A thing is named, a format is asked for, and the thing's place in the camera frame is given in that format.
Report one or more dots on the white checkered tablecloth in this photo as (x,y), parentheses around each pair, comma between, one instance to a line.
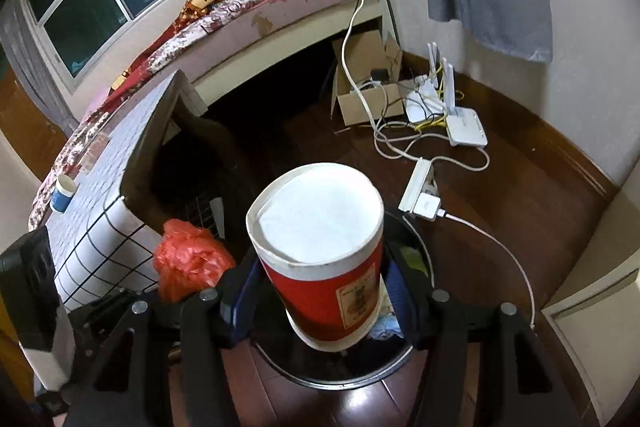
(100,167)

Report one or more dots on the red cylindrical paper cup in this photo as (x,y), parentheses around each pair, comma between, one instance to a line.
(325,292)

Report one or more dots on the black power adapter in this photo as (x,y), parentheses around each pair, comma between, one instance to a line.
(380,76)

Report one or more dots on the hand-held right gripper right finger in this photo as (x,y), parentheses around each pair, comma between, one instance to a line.
(400,302)

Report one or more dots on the white power strip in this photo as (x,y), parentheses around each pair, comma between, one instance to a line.
(417,179)

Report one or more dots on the yellow cloth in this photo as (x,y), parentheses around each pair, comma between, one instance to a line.
(412,259)

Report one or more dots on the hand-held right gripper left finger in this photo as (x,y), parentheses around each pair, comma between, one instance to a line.
(240,302)

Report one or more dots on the white charger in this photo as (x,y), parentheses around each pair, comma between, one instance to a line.
(427,207)

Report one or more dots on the cardboard box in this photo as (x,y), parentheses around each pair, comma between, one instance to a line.
(370,102)

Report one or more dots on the blue and white paper cup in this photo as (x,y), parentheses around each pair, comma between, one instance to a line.
(61,199)

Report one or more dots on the black round trash bin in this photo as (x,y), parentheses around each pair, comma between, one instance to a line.
(320,364)

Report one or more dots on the white router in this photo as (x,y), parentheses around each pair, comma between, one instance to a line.
(467,129)
(425,99)

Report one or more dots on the red plastic bag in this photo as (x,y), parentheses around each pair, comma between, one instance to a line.
(192,257)

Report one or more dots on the light blue crumpled mask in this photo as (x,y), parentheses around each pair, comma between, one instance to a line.
(386,328)

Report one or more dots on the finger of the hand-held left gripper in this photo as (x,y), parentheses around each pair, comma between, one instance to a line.
(97,309)

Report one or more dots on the bed with mauve mattress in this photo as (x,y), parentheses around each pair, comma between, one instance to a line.
(310,2)

